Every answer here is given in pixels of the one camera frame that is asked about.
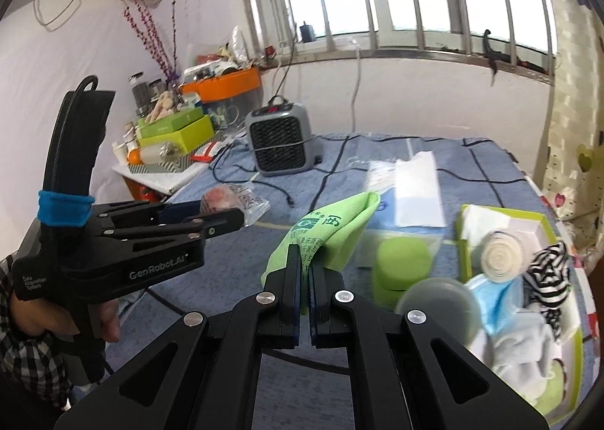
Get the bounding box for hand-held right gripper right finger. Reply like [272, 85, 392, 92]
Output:
[308, 264, 551, 430]

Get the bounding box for red white paper booklet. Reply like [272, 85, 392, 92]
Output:
[190, 141, 223, 163]

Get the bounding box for green printed fabric bag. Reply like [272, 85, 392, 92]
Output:
[261, 191, 381, 281]

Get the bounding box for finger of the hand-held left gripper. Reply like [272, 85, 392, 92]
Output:
[100, 207, 246, 252]
[93, 200, 209, 229]

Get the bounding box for heart print curtain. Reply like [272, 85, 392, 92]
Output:
[537, 0, 604, 271]

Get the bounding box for blue face mask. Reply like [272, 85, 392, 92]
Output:
[464, 276, 525, 335]

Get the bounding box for white wire hanger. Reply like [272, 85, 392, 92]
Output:
[32, 0, 82, 31]

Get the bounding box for white blue tissue pack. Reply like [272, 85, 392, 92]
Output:
[365, 151, 447, 243]

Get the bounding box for black hook on sill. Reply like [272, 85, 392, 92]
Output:
[480, 28, 509, 85]

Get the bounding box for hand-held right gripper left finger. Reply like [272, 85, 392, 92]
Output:
[53, 244, 304, 430]

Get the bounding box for grey fan heater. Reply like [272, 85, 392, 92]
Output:
[244, 100, 315, 177]

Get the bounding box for grey knit sock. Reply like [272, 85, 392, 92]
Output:
[492, 339, 558, 382]

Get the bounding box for black white striped sock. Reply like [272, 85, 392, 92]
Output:
[525, 241, 575, 335]

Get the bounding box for white hanging cable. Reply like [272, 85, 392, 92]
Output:
[350, 45, 365, 135]

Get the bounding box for lime green plastic jar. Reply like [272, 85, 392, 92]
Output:
[372, 238, 436, 311]

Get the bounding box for white bandage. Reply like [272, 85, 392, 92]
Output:
[480, 231, 521, 281]

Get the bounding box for person's left hand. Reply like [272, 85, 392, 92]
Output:
[8, 291, 122, 344]

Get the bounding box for blue bed sheet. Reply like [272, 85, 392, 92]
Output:
[106, 132, 589, 430]

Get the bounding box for beige plush toy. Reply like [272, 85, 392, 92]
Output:
[143, 92, 176, 125]

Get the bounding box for tall glass jar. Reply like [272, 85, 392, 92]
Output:
[128, 72, 150, 113]

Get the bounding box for assorted packets pile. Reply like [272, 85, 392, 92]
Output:
[183, 26, 261, 83]

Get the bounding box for orange lid storage bin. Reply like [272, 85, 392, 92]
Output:
[180, 66, 262, 129]

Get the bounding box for grey zigzag patterned box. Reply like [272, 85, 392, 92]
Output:
[126, 153, 200, 175]

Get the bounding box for black heater cable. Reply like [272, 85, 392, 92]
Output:
[206, 141, 296, 207]

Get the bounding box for green towel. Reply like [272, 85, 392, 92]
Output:
[535, 358, 568, 415]

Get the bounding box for lime green cardboard box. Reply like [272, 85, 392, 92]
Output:
[454, 203, 587, 418]

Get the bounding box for clear plastic lidded jar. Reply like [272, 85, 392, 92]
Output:
[393, 276, 483, 352]

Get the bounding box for purple dried flower branches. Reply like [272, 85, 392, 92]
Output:
[122, 0, 183, 83]

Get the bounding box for lime green flat box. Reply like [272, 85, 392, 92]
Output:
[136, 115, 216, 154]

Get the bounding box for pink item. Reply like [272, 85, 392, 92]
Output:
[199, 183, 271, 226]

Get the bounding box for small white bottle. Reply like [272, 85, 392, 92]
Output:
[111, 139, 131, 165]

